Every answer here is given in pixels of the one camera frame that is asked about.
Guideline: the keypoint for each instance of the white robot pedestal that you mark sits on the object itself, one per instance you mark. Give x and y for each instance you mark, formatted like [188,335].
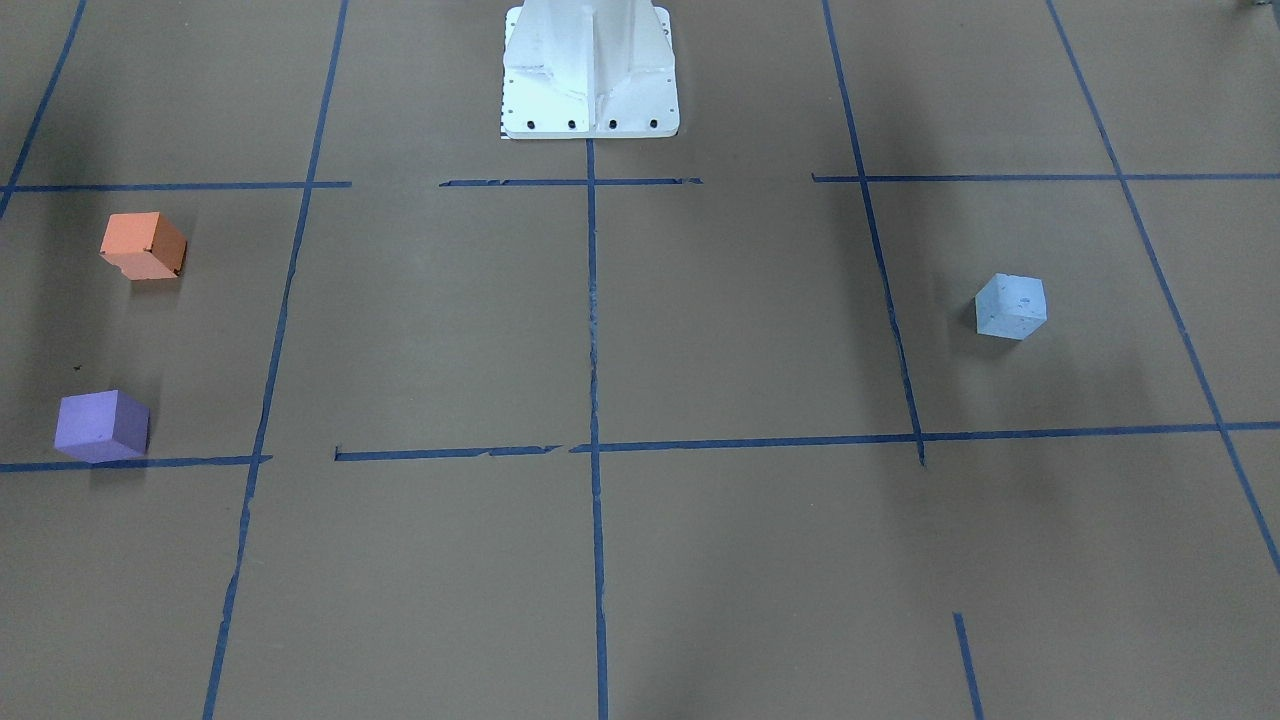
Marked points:
[588,69]

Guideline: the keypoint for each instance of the purple foam block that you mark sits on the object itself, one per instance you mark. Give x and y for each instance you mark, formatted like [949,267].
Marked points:
[102,427]

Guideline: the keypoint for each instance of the light blue foam block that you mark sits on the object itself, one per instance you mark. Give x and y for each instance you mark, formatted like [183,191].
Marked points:
[1010,307]

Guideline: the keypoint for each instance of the orange foam block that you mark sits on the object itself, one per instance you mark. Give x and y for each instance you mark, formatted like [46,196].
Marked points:
[144,246]

